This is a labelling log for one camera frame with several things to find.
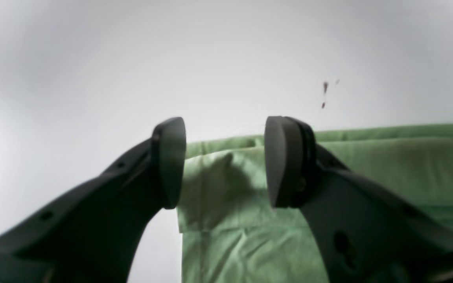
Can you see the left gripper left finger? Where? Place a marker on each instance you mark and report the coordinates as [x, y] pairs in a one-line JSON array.
[[91, 233]]

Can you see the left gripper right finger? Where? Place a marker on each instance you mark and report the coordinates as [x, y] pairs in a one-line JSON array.
[[365, 234]]

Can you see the green polo shirt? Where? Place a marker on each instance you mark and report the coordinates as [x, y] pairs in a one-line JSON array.
[[230, 233]]

